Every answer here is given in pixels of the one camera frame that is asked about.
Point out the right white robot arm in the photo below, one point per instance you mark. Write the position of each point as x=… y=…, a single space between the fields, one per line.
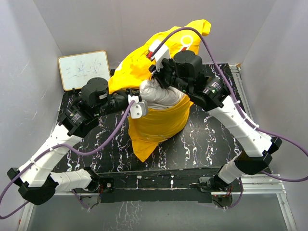
x=212 y=94

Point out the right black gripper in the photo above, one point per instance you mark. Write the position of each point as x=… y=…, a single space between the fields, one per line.
x=160 y=75

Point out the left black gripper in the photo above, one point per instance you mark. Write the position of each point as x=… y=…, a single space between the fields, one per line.
x=124 y=93

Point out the aluminium frame rail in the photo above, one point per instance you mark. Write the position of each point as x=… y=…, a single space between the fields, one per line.
x=260 y=204

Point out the yellow Pikachu pillowcase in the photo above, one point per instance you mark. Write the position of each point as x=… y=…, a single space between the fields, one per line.
x=158 y=125

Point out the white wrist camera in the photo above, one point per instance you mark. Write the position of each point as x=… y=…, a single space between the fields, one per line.
x=162 y=53
x=139 y=107

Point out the white pillow insert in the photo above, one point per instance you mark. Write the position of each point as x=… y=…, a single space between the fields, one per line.
x=158 y=97

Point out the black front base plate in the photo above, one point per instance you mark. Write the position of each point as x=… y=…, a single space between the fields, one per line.
x=188 y=184

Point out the small whiteboard wooden frame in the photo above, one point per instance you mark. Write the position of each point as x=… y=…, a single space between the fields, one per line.
x=76 y=70

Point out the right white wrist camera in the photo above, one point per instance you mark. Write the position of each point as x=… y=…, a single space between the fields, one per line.
x=162 y=53

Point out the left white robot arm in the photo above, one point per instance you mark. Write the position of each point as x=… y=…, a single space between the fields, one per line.
x=36 y=180

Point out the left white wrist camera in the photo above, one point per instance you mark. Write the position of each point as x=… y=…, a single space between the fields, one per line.
x=139 y=107

